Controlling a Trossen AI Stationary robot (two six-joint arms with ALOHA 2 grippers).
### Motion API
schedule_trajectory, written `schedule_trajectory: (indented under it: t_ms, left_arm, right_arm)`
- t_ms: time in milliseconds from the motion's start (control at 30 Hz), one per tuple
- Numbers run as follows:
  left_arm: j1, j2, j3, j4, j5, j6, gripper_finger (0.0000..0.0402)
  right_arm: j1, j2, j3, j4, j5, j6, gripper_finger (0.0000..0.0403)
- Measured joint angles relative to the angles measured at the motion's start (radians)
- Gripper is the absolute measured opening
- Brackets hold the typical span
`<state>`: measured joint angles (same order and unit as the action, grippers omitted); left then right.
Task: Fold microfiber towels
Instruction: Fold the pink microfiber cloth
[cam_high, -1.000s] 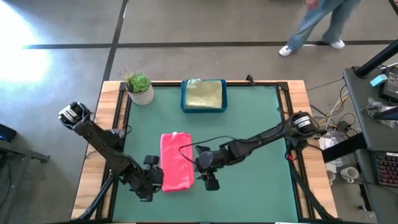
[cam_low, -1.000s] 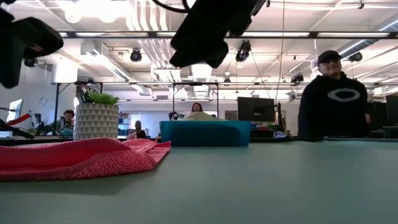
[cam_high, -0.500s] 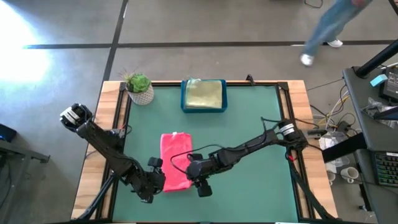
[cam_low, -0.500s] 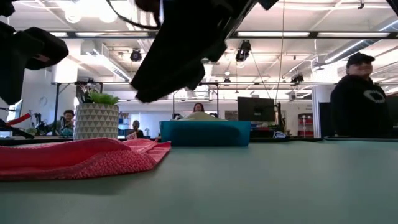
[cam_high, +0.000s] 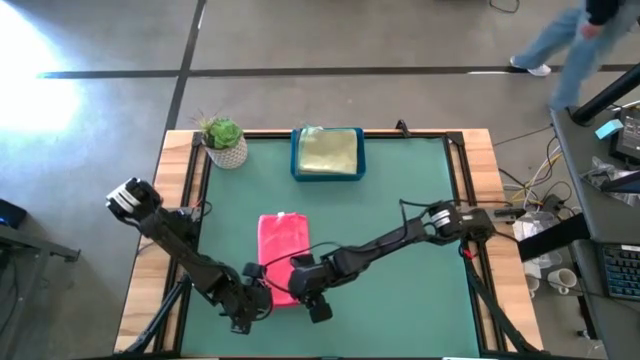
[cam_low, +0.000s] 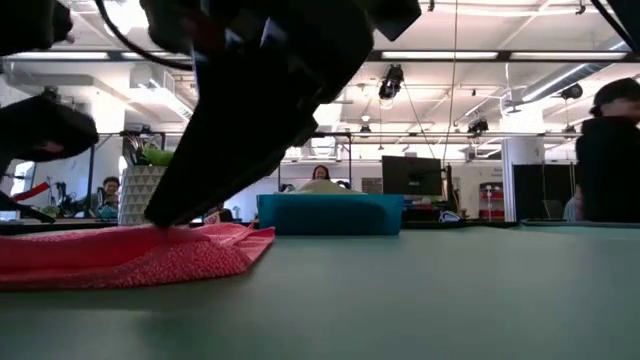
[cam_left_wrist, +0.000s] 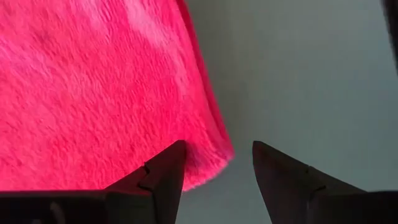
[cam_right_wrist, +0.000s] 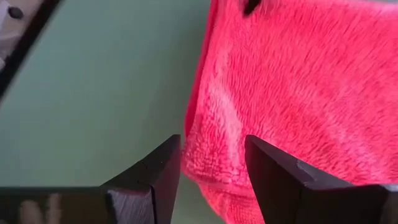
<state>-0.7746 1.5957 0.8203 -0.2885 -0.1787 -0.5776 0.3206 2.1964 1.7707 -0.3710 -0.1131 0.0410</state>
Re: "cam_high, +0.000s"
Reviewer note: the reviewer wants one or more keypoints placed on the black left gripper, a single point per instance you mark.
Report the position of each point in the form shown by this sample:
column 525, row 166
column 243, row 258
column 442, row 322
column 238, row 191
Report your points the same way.
column 247, row 300

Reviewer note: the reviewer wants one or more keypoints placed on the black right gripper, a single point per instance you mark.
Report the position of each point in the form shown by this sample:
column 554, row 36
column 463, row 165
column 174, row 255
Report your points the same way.
column 310, row 280

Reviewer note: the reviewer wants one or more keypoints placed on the pink microfiber towel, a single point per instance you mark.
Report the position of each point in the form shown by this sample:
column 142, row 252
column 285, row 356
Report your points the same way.
column 280, row 240

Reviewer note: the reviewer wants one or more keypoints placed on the pale green teal-edged towel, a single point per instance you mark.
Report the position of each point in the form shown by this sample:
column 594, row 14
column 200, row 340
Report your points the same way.
column 327, row 150

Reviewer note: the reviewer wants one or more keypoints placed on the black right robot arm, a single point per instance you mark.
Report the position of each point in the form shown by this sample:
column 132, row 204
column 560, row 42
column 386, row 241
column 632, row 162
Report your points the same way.
column 400, row 235

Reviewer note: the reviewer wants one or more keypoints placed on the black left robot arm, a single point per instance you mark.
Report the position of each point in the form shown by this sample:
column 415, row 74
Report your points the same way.
column 175, row 240

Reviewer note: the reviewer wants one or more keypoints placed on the green table mat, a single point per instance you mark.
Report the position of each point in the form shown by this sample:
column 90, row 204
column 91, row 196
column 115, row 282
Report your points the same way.
column 375, row 320

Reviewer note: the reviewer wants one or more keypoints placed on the blue plastic bin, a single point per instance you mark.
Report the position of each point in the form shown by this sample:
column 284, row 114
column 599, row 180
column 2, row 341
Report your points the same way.
column 361, row 155

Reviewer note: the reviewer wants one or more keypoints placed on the succulent in patterned white pot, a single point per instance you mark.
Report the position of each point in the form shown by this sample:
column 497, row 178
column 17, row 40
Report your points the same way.
column 225, row 145

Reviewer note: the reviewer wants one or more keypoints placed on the black clamp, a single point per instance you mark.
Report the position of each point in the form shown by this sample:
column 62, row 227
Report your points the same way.
column 402, row 129

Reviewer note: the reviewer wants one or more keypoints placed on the black furniture base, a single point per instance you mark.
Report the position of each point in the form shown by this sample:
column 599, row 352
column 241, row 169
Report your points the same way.
column 40, row 245

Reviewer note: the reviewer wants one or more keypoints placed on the white cup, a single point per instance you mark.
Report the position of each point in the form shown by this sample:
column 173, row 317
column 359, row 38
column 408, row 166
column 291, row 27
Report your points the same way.
column 531, row 285

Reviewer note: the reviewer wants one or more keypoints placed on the black flat bar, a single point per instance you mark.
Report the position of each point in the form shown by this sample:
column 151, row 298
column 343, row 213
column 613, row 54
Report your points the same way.
column 550, row 237

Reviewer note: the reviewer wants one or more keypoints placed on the white mug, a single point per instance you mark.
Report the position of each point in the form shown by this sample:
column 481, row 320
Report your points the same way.
column 560, row 281

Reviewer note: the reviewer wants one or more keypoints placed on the black box blue light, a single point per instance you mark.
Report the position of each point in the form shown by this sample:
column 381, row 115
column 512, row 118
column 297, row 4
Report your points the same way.
column 10, row 215

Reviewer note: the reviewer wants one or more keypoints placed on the black power adapter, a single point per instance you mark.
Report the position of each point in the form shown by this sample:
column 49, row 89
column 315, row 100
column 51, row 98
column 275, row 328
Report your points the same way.
column 552, row 203

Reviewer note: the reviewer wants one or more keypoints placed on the grey side desk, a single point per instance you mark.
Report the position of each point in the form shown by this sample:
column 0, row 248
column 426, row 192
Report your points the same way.
column 570, row 145

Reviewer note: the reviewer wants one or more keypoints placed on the clear plastic bag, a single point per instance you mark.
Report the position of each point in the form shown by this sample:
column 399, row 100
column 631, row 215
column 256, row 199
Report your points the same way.
column 600, row 175

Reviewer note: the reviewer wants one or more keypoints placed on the black keyboard blue backlight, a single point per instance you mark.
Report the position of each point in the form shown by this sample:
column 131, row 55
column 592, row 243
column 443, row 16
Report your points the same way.
column 622, row 272

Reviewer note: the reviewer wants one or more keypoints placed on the light blue small box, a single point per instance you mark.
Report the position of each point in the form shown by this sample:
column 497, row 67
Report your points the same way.
column 608, row 129

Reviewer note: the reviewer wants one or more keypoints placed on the black electronic device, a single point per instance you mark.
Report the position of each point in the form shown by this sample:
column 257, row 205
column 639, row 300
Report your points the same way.
column 627, row 140

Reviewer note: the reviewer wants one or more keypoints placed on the black pole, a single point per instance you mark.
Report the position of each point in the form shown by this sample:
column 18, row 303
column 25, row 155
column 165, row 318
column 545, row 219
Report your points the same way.
column 610, row 92

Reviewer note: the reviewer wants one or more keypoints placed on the person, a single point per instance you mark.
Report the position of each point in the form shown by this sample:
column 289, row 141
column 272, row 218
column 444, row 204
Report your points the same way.
column 575, row 45

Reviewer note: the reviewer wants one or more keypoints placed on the person's hand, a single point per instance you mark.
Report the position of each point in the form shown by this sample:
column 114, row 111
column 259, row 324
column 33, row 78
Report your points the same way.
column 591, row 30

